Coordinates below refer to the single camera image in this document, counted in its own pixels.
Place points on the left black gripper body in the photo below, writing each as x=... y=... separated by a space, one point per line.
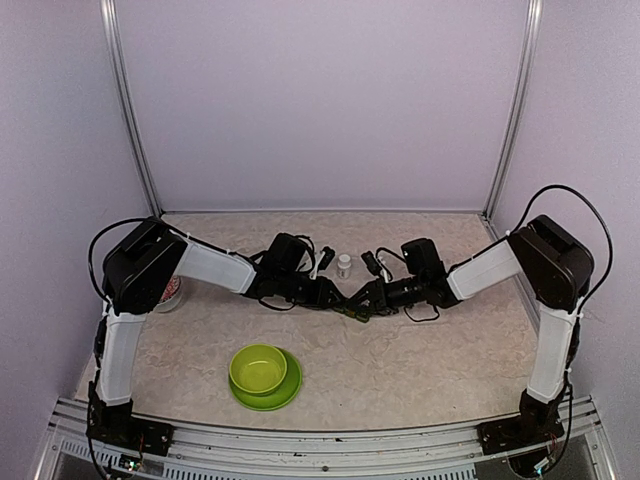
x=307 y=297

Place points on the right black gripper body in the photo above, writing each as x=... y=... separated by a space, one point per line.
x=389 y=302

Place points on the white pill bottle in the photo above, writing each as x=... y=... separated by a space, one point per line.
x=344 y=265

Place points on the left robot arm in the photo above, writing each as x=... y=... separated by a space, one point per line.
x=137 y=271

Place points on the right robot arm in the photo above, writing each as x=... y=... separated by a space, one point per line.
x=557 y=267

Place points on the green bowl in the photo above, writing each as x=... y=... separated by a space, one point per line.
x=258 y=369

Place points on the green plate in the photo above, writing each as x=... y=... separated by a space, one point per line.
x=279 y=398

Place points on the red patterned white bowl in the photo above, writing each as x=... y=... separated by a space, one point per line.
x=171 y=296

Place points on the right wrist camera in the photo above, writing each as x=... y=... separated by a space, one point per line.
x=376 y=267

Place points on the aluminium front rail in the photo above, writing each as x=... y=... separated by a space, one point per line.
x=201 y=451

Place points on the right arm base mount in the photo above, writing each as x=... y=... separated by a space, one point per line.
x=512 y=433

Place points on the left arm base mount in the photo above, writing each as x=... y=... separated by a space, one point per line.
x=136 y=434

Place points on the right aluminium frame post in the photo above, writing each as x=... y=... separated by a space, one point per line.
x=518 y=102

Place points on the aluminium frame post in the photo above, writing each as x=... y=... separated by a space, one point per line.
x=108 y=9
x=518 y=102

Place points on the left aluminium frame post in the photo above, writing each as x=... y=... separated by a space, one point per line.
x=108 y=9

